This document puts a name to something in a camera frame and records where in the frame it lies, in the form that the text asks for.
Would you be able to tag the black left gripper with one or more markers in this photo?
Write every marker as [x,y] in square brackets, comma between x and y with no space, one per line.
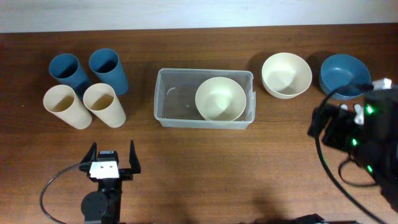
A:
[127,174]

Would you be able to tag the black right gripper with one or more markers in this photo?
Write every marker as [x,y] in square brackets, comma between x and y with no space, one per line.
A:
[339,118]

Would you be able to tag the blue bowl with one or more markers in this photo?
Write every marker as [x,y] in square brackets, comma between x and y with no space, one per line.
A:
[340,70]

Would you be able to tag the cream bowl back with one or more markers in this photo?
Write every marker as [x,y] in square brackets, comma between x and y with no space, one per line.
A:
[286,75]

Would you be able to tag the cream bowl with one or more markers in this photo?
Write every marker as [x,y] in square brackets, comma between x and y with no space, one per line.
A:
[220,99]
[286,75]

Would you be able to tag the cream bowl front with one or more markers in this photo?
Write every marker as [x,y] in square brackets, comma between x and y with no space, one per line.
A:
[220,99]

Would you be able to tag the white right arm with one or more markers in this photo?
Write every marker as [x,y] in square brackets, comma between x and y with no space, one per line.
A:
[371,145]

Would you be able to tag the left arm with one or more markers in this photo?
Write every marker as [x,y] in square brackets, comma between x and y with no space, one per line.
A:
[104,204]

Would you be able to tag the clear plastic container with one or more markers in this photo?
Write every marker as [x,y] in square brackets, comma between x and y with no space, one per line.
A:
[174,102]

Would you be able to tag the white plastic fork left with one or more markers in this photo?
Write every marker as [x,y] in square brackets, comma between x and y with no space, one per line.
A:
[344,107]

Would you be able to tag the cream cup front right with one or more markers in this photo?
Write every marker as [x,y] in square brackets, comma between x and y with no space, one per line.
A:
[101,99]

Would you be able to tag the cream cup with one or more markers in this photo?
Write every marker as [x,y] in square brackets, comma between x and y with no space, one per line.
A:
[101,99]
[63,102]

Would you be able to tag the cream cup front left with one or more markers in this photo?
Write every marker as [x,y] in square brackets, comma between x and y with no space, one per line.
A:
[63,102]

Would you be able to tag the blue cup back right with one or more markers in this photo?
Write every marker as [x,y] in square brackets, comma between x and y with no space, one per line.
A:
[107,66]

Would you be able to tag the blue cup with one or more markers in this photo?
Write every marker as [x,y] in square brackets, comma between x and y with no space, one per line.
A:
[67,70]
[107,66]

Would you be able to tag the blue cup back left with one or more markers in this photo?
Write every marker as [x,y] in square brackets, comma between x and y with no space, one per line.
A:
[67,70]

